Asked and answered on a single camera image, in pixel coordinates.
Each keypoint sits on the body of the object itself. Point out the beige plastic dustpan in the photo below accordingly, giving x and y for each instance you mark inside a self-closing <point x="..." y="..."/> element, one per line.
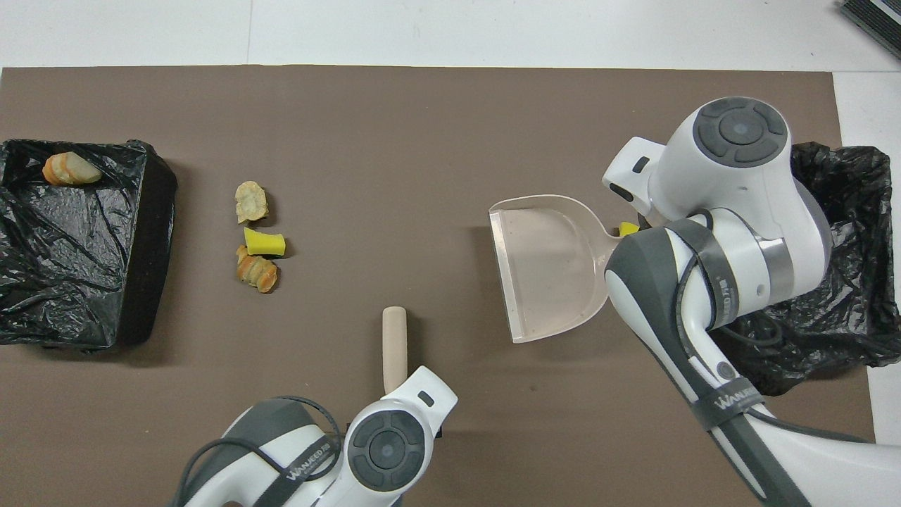
<point x="549" y="274"/>

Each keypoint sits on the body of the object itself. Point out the beige hand brush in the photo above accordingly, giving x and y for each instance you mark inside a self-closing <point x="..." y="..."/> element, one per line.
<point x="395" y="345"/>

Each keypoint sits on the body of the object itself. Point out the yellow sponge piece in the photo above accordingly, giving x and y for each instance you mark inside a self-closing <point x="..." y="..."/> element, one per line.
<point x="628" y="229"/>
<point x="266" y="243"/>

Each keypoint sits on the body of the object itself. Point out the orange croissant piece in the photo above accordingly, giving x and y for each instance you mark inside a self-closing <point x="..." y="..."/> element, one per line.
<point x="258" y="273"/>

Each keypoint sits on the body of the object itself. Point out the pale bread chunk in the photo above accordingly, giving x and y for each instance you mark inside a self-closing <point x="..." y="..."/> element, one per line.
<point x="250" y="201"/>

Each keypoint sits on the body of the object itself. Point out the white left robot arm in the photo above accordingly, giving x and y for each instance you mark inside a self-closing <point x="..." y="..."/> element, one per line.
<point x="387" y="451"/>

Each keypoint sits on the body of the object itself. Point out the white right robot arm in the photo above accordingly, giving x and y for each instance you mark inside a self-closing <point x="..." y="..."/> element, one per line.
<point x="739" y="176"/>

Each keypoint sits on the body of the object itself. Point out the black bag-lined bin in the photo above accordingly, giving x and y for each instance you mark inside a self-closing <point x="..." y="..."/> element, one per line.
<point x="859" y="282"/>
<point x="151" y="232"/>

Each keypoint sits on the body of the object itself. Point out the brown table mat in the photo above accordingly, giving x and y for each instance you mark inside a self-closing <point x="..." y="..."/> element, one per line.
<point x="352" y="141"/>

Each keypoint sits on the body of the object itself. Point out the orange white bread slice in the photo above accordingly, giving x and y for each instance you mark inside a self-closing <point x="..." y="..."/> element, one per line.
<point x="70" y="169"/>

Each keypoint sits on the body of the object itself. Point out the black ribbed object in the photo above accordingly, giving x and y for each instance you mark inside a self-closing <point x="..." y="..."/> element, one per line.
<point x="876" y="21"/>

